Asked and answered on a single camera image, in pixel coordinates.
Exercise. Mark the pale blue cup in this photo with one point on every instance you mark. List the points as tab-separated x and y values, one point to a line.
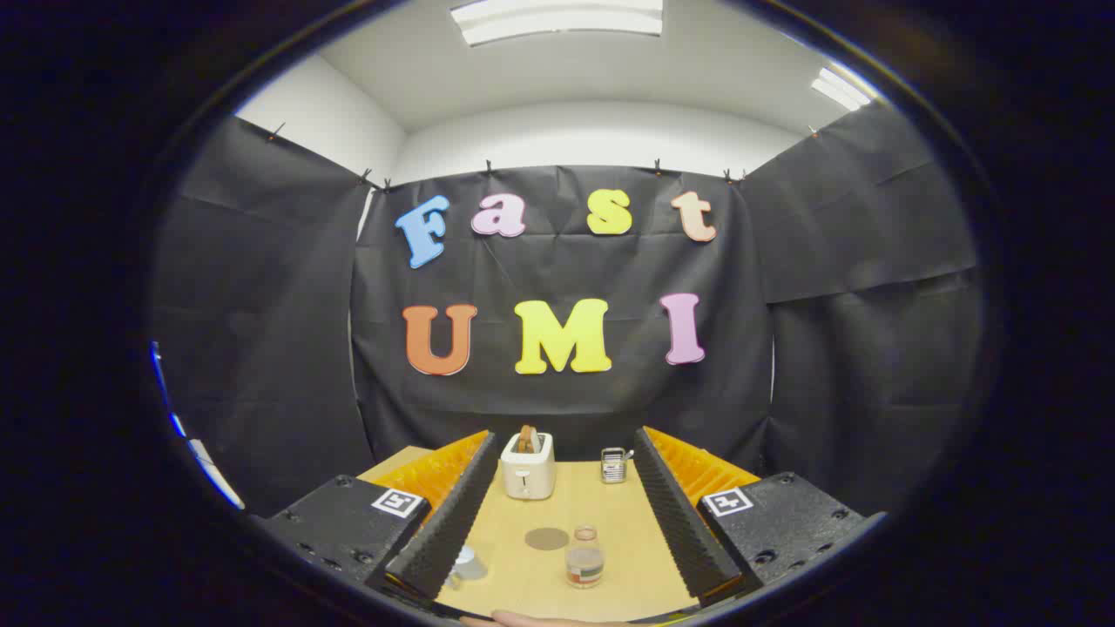
469	566

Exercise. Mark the round brown coaster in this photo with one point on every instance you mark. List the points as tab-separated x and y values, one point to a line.
546	539

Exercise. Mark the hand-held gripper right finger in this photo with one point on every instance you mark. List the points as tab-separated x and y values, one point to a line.
679	514

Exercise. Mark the white toaster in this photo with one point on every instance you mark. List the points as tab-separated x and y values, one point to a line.
528	475

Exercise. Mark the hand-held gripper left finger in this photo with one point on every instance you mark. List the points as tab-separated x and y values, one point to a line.
449	514

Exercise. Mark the wooden table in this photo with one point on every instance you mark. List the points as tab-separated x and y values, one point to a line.
531	583

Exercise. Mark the brown toast slice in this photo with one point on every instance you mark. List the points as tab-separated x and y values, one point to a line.
528	438

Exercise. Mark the small ceiling light panel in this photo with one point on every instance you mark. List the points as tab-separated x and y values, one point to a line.
841	89

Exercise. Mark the clear plastic juice bottle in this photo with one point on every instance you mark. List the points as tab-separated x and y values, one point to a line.
584	562

